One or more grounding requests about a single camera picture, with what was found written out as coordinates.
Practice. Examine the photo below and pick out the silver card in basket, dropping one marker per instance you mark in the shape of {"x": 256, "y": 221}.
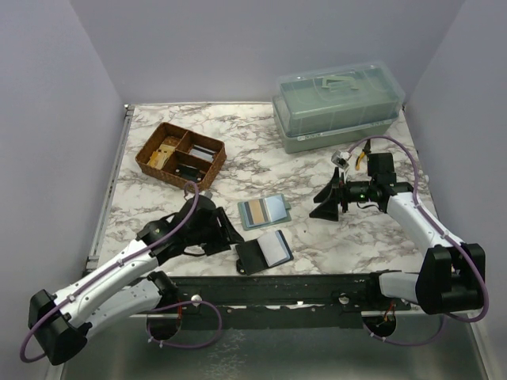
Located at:
{"x": 202, "y": 153}

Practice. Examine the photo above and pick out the aluminium frame rail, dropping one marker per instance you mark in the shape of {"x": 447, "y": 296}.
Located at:
{"x": 98, "y": 237}

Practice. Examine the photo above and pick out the yellow handled pliers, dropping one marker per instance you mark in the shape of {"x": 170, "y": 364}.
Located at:
{"x": 364, "y": 153}

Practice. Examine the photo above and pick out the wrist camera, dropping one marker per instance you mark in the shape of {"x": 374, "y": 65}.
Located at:
{"x": 206, "y": 194}
{"x": 341, "y": 160}

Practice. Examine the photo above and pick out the brown woven divided basket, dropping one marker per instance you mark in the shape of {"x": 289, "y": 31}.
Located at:
{"x": 183, "y": 140}

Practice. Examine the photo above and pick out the black leather card holder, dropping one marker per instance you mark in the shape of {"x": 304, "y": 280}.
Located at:
{"x": 268, "y": 251}

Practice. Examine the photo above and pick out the black metal base rail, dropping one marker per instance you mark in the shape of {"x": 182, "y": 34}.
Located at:
{"x": 245, "y": 302}

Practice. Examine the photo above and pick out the green plastic storage box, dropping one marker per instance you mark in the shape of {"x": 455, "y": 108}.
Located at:
{"x": 336, "y": 105}

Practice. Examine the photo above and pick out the black item in basket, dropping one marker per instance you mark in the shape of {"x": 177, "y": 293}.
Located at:
{"x": 189, "y": 173}

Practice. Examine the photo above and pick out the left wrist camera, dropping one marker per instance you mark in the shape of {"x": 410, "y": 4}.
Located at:
{"x": 206, "y": 194}

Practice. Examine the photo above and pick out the gold cards in basket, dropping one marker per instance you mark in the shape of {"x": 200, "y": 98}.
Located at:
{"x": 160, "y": 156}

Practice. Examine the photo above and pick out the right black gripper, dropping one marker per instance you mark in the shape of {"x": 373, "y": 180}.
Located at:
{"x": 329, "y": 209}

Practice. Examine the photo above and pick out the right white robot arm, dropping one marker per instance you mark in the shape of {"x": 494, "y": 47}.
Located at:
{"x": 451, "y": 277}

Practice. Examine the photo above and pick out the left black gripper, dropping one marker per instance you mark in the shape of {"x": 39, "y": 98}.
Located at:
{"x": 232, "y": 237}

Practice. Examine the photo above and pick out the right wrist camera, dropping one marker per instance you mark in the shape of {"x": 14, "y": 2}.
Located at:
{"x": 341, "y": 160}

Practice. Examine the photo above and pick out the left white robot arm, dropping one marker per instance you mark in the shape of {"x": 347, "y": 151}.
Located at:
{"x": 61, "y": 323}

